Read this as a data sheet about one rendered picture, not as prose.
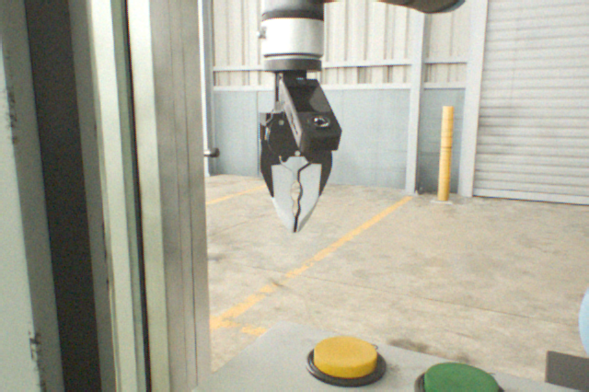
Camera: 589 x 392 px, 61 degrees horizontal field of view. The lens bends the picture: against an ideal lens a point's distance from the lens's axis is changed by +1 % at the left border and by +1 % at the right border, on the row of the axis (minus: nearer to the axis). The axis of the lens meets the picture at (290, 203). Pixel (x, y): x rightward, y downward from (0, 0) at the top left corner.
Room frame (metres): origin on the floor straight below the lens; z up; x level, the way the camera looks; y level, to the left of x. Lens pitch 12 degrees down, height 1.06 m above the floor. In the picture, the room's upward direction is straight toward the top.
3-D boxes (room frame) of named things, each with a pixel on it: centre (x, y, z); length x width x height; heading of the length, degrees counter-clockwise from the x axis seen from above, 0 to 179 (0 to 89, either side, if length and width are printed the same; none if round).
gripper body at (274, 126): (0.63, 0.00, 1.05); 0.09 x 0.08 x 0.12; 11
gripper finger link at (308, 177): (0.63, -0.02, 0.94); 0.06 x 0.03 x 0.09; 11
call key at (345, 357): (0.29, -0.04, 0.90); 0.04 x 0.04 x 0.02
